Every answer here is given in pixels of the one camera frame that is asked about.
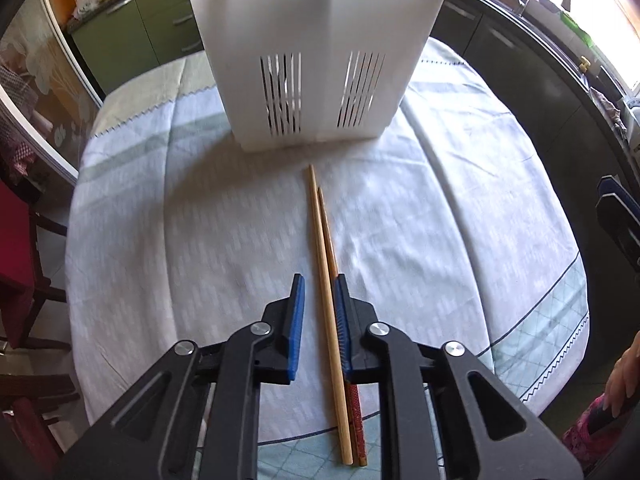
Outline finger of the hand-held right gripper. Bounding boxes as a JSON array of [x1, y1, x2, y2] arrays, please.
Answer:
[[595, 175, 640, 267]]

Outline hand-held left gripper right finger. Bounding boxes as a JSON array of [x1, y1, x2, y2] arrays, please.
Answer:
[[333, 273, 584, 480]]

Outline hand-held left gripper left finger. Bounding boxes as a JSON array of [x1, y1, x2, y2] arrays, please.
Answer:
[[52, 274, 306, 480]]

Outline light bamboo chopstick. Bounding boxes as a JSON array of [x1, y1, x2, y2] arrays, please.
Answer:
[[307, 163, 354, 465]]

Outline dark patterned wooden chopstick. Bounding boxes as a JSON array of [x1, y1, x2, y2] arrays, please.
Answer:
[[315, 187, 370, 466]]

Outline white plastic utensil holder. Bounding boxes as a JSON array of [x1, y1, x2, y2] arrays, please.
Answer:
[[182, 0, 450, 154]]

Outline person's right hand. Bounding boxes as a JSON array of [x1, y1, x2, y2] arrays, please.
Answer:
[[604, 331, 640, 420]]

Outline dish rack with plates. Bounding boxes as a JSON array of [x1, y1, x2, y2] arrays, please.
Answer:
[[622, 99, 640, 152]]

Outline grey dish rag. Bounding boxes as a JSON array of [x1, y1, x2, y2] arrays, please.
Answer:
[[589, 87, 629, 137]]

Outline dark base cabinets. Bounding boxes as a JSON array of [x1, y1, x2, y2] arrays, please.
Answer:
[[419, 0, 640, 421]]

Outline pale patterned tablecloth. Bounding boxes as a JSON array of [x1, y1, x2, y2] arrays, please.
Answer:
[[64, 35, 592, 480]]

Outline green plastic tub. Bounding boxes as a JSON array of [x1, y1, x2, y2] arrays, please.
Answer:
[[559, 9, 594, 47]]

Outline steel double sink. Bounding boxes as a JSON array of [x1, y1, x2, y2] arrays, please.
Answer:
[[500, 0, 587, 77]]

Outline person's pink patterned clothing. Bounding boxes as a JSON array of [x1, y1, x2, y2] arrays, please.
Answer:
[[562, 394, 640, 462]]

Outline dark wooden chair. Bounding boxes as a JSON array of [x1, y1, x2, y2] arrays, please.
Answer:
[[0, 350, 82, 466]]

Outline red covered chair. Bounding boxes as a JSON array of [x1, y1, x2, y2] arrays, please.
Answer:
[[0, 179, 69, 352]]

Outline green base cabinets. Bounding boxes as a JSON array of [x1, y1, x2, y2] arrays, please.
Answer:
[[66, 0, 207, 97]]

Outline sliding glass door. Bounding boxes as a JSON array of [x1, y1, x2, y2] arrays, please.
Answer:
[[0, 0, 107, 187]]

